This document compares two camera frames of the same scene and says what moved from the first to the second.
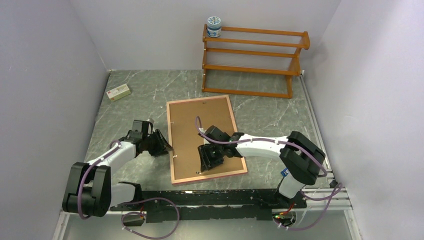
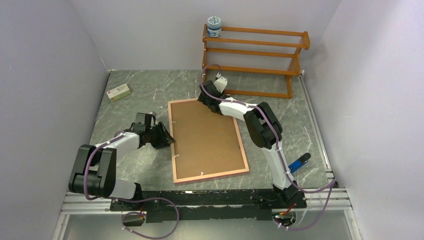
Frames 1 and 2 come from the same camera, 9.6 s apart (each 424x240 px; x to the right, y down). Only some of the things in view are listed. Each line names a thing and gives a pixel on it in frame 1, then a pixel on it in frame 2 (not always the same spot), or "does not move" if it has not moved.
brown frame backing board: [186, 139] does not move
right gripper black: [206, 162] to [202, 99]
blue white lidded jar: [214, 27] does not move
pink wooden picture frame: [189, 179] does not move
